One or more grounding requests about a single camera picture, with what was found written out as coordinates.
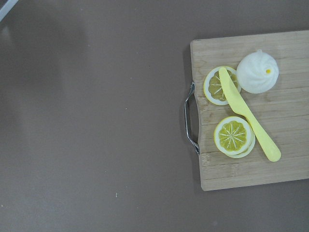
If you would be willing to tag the bamboo cutting board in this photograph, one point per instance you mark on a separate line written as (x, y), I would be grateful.
(280, 116)

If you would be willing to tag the white steamed bun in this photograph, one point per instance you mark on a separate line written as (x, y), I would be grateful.
(257, 72)

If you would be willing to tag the upper lemon slice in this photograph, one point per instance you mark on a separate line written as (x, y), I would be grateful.
(212, 86)

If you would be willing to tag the bottom lemon slice of stack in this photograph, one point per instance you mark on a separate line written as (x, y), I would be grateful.
(247, 151)

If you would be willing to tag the metal cutting board handle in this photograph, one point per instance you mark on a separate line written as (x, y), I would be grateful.
(187, 119)

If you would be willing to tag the yellow plastic knife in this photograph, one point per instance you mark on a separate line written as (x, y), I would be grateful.
(239, 106)

